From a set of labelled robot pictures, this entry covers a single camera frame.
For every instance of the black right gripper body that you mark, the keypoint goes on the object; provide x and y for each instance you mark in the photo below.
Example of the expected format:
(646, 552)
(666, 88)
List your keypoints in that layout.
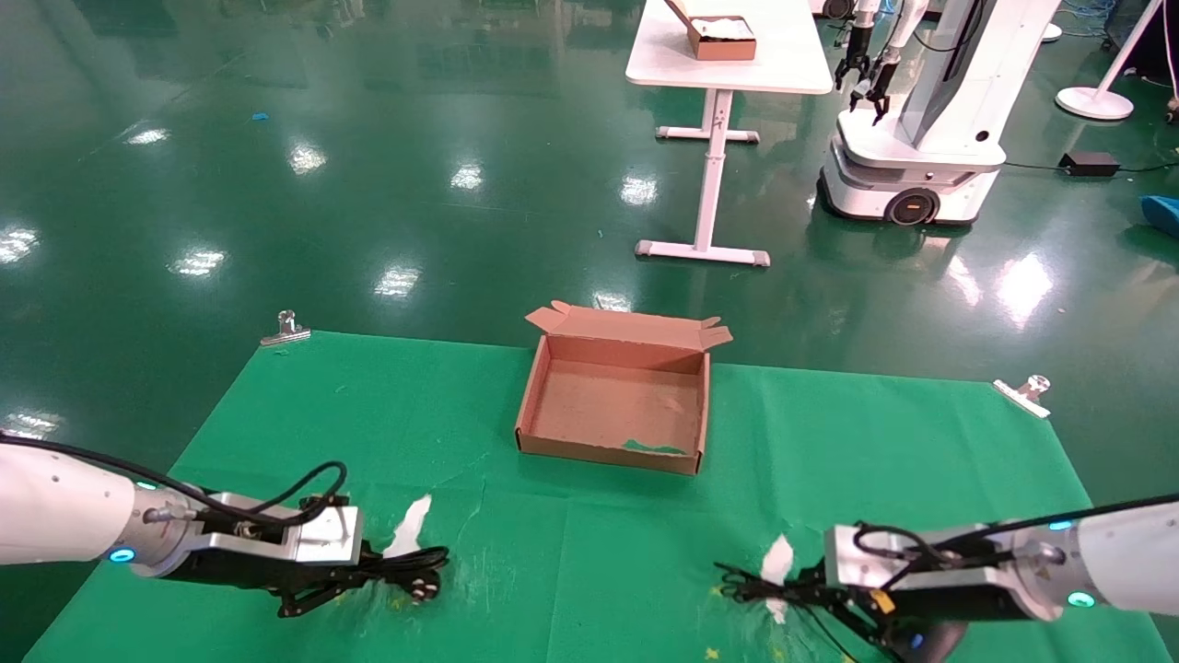
(930, 612)

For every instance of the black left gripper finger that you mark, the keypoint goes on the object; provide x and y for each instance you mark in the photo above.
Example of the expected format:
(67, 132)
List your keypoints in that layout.
(391, 555)
(322, 592)

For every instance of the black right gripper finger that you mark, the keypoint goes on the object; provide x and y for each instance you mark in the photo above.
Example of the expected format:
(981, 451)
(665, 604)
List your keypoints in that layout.
(811, 587)
(847, 617)

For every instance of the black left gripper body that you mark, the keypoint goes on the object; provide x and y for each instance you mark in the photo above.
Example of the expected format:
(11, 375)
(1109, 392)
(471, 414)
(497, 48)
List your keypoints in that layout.
(258, 571)

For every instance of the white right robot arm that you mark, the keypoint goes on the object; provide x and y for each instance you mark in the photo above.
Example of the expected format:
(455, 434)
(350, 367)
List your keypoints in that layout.
(1124, 562)

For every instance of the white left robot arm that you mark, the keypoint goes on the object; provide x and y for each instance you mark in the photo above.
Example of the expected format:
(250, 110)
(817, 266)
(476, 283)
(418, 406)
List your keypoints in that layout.
(55, 506)

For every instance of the open brown cardboard box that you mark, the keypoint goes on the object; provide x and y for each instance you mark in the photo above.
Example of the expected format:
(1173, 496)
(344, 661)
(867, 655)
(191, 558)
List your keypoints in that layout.
(617, 405)

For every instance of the small brown cardboard box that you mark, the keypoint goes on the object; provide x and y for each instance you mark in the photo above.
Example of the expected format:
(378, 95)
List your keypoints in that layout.
(723, 41)

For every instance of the green tablecloth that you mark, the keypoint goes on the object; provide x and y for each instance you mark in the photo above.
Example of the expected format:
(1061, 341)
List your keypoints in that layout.
(599, 534)

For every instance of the silver metal table clip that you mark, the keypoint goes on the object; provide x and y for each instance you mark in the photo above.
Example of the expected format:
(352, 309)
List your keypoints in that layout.
(1024, 396)
(285, 333)

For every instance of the blue object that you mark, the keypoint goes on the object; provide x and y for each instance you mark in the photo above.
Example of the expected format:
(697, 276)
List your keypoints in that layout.
(1162, 216)

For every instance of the white wheeled robot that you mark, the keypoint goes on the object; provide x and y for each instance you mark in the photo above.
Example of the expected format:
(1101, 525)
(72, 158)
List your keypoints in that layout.
(930, 138)

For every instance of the black power adapter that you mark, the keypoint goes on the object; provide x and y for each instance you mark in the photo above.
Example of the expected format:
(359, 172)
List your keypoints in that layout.
(1090, 163)

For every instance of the white desk with legs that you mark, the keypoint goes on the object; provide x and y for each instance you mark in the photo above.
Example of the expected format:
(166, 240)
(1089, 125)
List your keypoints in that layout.
(737, 64)

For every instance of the white floor stand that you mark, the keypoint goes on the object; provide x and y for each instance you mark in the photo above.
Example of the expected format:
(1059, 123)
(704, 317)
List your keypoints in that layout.
(1094, 101)

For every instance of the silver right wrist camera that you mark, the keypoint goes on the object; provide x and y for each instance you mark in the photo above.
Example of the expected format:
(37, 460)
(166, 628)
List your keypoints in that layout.
(847, 552)

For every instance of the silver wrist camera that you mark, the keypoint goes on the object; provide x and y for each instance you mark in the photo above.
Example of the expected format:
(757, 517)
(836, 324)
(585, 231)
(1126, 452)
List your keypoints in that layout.
(847, 552)
(322, 539)

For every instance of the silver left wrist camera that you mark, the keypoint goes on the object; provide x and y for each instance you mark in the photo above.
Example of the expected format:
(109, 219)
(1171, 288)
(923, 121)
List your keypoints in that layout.
(322, 539)

